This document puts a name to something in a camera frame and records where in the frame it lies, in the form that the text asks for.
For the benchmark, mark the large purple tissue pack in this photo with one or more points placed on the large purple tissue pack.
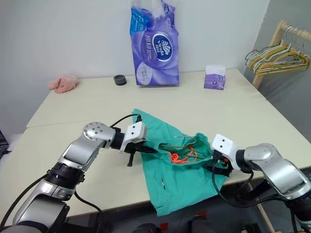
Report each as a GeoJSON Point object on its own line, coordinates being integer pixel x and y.
{"type": "Point", "coordinates": [155, 48]}

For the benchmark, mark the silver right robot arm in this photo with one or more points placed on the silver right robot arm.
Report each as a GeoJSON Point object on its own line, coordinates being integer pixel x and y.
{"type": "Point", "coordinates": [274, 165]}

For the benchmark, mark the rack of hangers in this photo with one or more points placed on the rack of hangers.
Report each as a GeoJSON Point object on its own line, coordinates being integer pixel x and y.
{"type": "Point", "coordinates": [279, 68]}

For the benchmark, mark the green shorts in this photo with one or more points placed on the green shorts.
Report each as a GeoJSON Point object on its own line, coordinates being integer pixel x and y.
{"type": "Point", "coordinates": [179, 184]}

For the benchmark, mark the pink fluffy cloth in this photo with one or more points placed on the pink fluffy cloth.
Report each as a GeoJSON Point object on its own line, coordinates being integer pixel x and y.
{"type": "Point", "coordinates": [63, 85]}

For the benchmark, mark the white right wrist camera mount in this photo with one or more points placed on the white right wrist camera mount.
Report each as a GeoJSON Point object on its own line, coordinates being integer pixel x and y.
{"type": "Point", "coordinates": [223, 145]}

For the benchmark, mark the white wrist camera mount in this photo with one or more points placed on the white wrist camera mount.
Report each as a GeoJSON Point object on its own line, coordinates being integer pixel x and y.
{"type": "Point", "coordinates": [223, 145]}
{"type": "Point", "coordinates": [136, 131]}

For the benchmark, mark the small purple tissue pack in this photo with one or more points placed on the small purple tissue pack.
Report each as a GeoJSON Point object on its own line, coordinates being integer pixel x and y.
{"type": "Point", "coordinates": [215, 81]}

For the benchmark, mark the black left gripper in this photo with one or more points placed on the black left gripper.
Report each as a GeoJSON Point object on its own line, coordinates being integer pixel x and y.
{"type": "Point", "coordinates": [136, 146]}

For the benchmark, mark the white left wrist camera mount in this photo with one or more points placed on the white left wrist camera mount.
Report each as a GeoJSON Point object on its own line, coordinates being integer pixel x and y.
{"type": "Point", "coordinates": [136, 131]}

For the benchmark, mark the wooden clothes rack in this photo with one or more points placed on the wooden clothes rack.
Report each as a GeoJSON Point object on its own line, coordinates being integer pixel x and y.
{"type": "Point", "coordinates": [274, 42]}

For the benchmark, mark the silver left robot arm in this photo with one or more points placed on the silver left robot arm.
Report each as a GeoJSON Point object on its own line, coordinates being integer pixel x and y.
{"type": "Point", "coordinates": [80, 150]}

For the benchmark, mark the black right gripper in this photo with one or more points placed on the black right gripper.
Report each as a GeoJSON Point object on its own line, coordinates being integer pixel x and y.
{"type": "Point", "coordinates": [222, 170]}

